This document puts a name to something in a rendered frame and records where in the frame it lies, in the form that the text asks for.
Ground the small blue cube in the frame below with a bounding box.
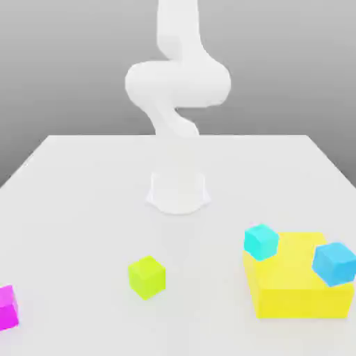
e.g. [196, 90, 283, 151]
[311, 241, 356, 288]

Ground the large yellow box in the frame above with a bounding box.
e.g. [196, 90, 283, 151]
[242, 232, 355, 320]

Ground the small magenta cube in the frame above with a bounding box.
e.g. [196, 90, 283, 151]
[0, 284, 20, 332]

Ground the small cyan cube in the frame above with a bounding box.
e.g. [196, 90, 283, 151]
[243, 223, 280, 262]

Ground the small lime green cube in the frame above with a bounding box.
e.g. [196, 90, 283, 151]
[128, 254, 167, 301]

